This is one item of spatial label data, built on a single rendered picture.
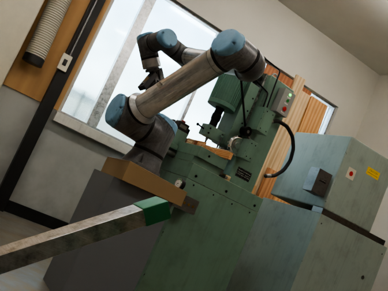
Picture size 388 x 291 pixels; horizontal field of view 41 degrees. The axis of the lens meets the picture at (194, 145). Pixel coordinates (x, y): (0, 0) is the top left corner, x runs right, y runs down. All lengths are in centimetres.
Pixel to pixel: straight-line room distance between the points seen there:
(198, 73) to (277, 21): 314
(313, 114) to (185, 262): 265
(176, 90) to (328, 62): 350
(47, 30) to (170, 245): 194
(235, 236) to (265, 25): 248
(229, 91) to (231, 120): 19
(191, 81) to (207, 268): 134
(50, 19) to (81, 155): 107
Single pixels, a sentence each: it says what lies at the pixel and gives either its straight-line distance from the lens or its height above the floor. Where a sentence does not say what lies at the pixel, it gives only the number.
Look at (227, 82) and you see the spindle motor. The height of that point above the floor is 134.
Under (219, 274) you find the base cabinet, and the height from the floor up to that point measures 29.
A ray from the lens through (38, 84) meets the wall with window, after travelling 418.
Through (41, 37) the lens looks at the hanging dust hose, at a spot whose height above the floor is 127.
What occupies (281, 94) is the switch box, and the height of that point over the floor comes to 143.
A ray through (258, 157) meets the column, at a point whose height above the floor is 103.
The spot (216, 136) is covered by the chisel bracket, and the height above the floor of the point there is 102.
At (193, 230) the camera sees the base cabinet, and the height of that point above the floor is 47.
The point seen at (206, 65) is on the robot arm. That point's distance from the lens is 200.
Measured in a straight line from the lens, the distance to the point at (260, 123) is 313.
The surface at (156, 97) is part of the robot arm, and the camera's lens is 215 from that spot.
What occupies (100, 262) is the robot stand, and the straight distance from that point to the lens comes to 226.
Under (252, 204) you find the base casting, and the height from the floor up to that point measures 74.
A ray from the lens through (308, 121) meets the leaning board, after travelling 514.
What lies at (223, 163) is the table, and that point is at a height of 87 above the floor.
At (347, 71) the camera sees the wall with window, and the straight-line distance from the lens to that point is 562.
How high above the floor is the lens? 53
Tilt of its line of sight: 7 degrees up
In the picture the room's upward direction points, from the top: 24 degrees clockwise
